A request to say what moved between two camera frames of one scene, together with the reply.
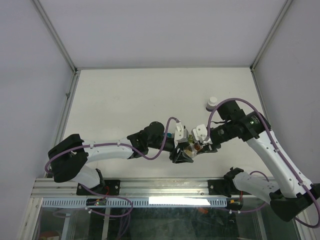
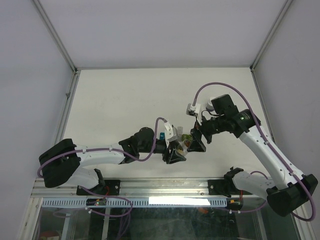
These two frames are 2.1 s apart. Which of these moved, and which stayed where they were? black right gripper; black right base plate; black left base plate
Moved: black right gripper
Stayed: black right base plate; black left base plate
